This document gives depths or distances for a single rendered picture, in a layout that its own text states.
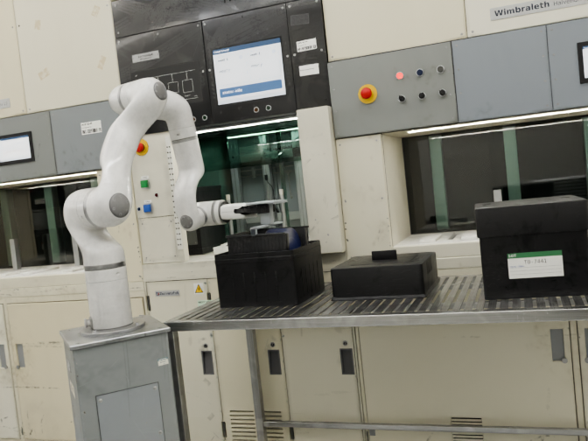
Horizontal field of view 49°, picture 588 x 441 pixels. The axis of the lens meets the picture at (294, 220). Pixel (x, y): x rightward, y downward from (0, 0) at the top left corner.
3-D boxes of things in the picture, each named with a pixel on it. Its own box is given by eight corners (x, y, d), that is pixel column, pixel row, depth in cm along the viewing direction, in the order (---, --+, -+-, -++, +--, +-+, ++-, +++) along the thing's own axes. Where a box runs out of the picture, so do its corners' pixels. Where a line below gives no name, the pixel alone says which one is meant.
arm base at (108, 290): (84, 340, 179) (75, 275, 178) (75, 330, 196) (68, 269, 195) (151, 327, 187) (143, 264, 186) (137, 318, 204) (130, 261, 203)
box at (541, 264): (482, 300, 176) (474, 209, 174) (481, 283, 203) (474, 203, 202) (596, 295, 168) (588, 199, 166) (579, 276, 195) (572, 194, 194)
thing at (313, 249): (254, 291, 233) (248, 245, 233) (325, 289, 223) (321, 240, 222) (218, 308, 208) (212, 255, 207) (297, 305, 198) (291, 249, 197)
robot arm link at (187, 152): (178, 140, 206) (199, 231, 211) (201, 134, 220) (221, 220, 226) (155, 145, 209) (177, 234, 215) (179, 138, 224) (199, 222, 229)
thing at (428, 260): (330, 301, 199) (325, 259, 198) (355, 283, 226) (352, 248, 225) (426, 297, 188) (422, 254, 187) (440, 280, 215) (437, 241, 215)
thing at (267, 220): (261, 289, 230) (253, 201, 228) (314, 288, 223) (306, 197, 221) (230, 303, 208) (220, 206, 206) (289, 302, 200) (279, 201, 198)
